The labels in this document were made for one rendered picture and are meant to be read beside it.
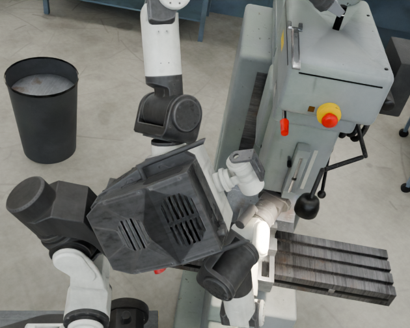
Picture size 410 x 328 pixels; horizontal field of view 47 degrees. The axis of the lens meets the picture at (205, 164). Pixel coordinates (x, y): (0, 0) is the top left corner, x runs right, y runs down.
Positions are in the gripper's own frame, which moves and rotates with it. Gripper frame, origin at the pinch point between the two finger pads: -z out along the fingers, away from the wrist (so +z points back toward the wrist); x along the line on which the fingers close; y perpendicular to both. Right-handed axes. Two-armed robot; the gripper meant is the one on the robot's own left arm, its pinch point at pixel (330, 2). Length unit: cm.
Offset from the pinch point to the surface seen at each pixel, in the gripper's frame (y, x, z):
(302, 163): -38.8, 12.5, -24.5
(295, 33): -10.3, 6.8, 5.8
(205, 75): -156, -276, -121
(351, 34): -2.3, 3.3, -9.3
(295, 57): -11.8, 19.1, 8.5
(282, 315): -93, 26, -65
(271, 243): -79, 6, -51
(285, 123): -27.0, 20.4, -2.6
